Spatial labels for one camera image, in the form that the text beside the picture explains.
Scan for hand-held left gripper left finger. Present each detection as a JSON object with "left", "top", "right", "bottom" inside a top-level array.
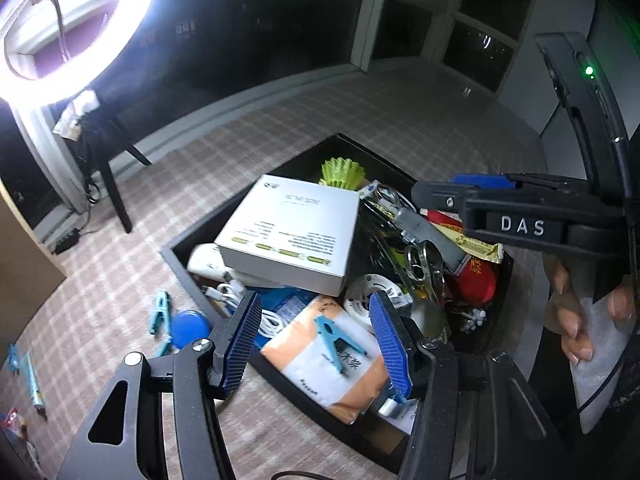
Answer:
[{"left": 55, "top": 290, "right": 264, "bottom": 480}]

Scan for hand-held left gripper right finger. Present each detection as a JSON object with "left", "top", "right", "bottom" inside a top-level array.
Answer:
[{"left": 369, "top": 290, "right": 573, "bottom": 480}]

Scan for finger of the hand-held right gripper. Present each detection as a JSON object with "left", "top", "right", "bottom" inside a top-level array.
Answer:
[
  {"left": 410, "top": 180, "right": 482, "bottom": 214},
  {"left": 452, "top": 173, "right": 596, "bottom": 196}
]

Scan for black storage box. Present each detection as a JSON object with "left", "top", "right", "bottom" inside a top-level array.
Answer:
[{"left": 159, "top": 132, "right": 516, "bottom": 476}]

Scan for plaid cloth desktop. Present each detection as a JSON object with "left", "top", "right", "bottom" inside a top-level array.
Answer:
[{"left": 0, "top": 67, "right": 551, "bottom": 480}]

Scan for grey utility knife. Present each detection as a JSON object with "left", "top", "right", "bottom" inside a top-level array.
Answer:
[{"left": 397, "top": 208, "right": 466, "bottom": 269}]

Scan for metal spoon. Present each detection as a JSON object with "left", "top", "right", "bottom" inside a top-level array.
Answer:
[{"left": 409, "top": 298, "right": 451, "bottom": 341}]

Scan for blue round lid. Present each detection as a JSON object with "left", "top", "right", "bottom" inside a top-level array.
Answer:
[{"left": 167, "top": 308, "right": 214, "bottom": 354}]

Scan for white round lamp socket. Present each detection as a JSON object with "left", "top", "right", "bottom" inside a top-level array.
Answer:
[{"left": 343, "top": 273, "right": 414, "bottom": 334}]

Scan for blue patterned packet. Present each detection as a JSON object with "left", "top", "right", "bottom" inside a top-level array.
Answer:
[{"left": 272, "top": 293, "right": 307, "bottom": 322}]

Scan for orange and white packet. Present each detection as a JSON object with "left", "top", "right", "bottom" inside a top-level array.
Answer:
[{"left": 259, "top": 294, "right": 396, "bottom": 424}]

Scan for metal scissors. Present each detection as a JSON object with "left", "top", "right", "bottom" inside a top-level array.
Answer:
[{"left": 403, "top": 239, "right": 447, "bottom": 306}]

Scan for red packet with yellow print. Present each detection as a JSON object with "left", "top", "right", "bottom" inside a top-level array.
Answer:
[{"left": 424, "top": 208, "right": 505, "bottom": 307}]

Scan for white plastic device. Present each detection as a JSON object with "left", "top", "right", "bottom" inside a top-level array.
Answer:
[{"left": 187, "top": 243, "right": 236, "bottom": 281}]

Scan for white bead cluster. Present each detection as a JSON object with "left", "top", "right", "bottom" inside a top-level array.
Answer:
[{"left": 458, "top": 307, "right": 489, "bottom": 334}]

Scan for green cupcake liners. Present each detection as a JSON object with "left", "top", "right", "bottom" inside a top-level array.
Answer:
[{"left": 319, "top": 157, "right": 369, "bottom": 191}]

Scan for white flat box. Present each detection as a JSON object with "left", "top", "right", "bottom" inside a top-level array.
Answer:
[{"left": 214, "top": 174, "right": 361, "bottom": 297}]

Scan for white cloth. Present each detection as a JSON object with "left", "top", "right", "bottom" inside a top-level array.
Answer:
[{"left": 550, "top": 287, "right": 640, "bottom": 436}]

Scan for black power strip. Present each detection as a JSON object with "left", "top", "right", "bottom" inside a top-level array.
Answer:
[{"left": 52, "top": 227, "right": 84, "bottom": 256}]

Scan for teal tube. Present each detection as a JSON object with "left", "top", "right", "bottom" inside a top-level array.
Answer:
[{"left": 22, "top": 350, "right": 49, "bottom": 419}]

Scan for beige wooden cabinet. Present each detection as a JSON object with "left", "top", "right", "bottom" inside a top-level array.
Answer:
[{"left": 0, "top": 177, "right": 68, "bottom": 333}]

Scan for red snack packet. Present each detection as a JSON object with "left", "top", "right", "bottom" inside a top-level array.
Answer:
[{"left": 0, "top": 407, "right": 26, "bottom": 444}]

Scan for white cable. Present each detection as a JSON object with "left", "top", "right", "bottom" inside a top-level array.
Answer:
[{"left": 202, "top": 279, "right": 246, "bottom": 311}]

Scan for white window frame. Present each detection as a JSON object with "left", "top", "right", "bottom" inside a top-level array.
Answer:
[{"left": 350, "top": 0, "right": 548, "bottom": 96}]

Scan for black ring light tripod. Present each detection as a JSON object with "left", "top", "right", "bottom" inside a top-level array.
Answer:
[{"left": 82, "top": 104, "right": 154, "bottom": 235}]

